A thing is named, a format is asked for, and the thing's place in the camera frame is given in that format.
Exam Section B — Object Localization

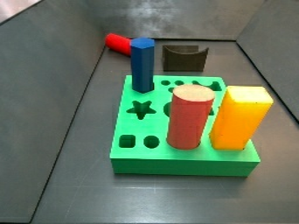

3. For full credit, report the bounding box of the bright red round cylinder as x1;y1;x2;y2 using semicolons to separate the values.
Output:
106;33;131;56

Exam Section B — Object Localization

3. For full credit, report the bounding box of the dull red large cylinder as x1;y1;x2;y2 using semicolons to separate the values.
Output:
167;84;215;150

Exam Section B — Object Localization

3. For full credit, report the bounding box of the green shape sorter base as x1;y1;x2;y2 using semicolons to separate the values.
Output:
110;75;261;177

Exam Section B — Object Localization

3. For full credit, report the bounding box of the black curved cradle block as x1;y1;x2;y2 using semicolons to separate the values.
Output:
163;45;210;72

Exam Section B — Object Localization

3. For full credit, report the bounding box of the blue hexagonal peg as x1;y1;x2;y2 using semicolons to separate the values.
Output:
131;38;155;93

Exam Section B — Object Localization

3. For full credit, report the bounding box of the yellow square block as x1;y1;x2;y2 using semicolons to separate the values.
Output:
210;86;274;150

